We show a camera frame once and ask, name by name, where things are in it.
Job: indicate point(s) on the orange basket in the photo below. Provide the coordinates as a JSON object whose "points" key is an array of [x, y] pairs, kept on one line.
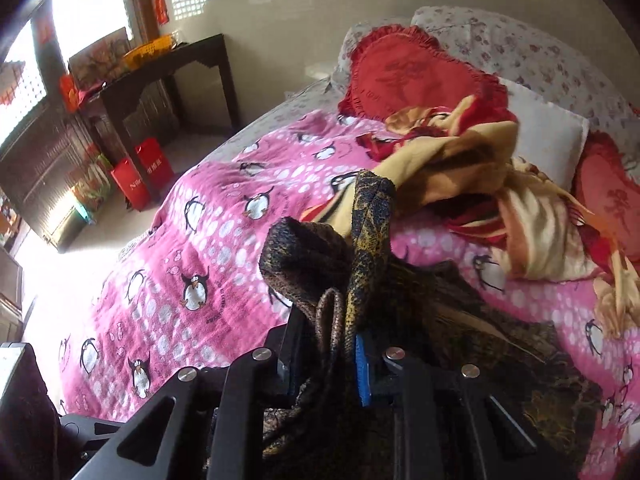
{"points": [[150, 50]]}

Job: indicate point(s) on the red wall sticker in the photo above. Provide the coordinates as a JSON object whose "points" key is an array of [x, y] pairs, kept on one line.
{"points": [[161, 10]]}

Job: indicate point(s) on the window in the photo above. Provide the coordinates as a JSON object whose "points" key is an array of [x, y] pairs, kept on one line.
{"points": [[85, 10]]}

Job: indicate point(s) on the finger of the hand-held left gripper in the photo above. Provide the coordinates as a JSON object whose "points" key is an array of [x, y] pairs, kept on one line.
{"points": [[90, 432]]}

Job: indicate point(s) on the dark patterned garment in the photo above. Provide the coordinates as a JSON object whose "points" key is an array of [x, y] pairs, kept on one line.
{"points": [[450, 310]]}

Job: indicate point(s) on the red heart pillow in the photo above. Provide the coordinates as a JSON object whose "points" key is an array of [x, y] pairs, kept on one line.
{"points": [[400, 75], [610, 195]]}

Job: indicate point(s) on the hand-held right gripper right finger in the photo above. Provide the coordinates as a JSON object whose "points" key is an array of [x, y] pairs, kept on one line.
{"points": [[362, 375]]}

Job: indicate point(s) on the red box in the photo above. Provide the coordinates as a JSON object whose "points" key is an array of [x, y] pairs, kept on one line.
{"points": [[131, 182]]}

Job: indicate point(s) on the yellow red striped blanket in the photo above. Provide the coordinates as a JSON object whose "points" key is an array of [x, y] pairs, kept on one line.
{"points": [[450, 160]]}

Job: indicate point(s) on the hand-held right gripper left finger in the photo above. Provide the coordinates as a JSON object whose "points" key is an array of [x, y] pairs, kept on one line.
{"points": [[287, 345]]}

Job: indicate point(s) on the pink penguin blanket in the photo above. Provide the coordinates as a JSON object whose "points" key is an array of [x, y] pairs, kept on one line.
{"points": [[225, 240]]}

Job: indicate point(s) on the dark wooden table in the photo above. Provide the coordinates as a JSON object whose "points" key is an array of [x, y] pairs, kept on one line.
{"points": [[200, 52]]}

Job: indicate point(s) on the white pillow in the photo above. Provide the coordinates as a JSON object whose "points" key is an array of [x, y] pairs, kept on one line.
{"points": [[545, 125]]}

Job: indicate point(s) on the red packet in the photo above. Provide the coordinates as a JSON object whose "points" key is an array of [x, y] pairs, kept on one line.
{"points": [[70, 91]]}

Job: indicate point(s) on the dark wooden cabinet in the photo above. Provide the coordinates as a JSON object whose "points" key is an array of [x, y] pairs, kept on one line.
{"points": [[40, 170]]}

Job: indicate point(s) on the green printed bag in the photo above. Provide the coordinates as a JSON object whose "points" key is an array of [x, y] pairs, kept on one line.
{"points": [[92, 190]]}

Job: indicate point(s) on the red paper bag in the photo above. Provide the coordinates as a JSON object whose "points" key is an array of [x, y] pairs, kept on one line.
{"points": [[155, 162]]}

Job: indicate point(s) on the framed picture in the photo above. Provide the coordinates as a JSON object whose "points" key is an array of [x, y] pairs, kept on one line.
{"points": [[97, 57]]}

